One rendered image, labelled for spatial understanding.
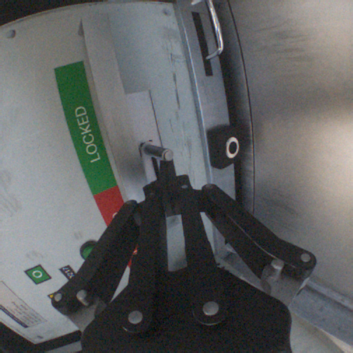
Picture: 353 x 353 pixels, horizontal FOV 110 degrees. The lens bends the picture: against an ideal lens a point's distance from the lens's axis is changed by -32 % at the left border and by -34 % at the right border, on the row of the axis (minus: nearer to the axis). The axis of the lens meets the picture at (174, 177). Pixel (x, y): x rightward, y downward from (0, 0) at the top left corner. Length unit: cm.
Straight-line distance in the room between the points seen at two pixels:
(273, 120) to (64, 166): 29
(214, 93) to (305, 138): 15
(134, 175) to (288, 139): 22
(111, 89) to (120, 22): 11
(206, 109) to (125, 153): 14
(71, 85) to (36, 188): 12
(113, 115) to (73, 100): 6
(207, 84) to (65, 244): 30
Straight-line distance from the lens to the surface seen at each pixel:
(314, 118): 27
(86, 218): 25
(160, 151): 20
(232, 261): 46
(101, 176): 23
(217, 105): 30
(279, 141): 30
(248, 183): 36
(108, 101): 19
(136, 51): 25
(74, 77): 23
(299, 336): 58
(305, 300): 43
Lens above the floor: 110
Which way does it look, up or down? 25 degrees down
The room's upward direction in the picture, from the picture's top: 115 degrees counter-clockwise
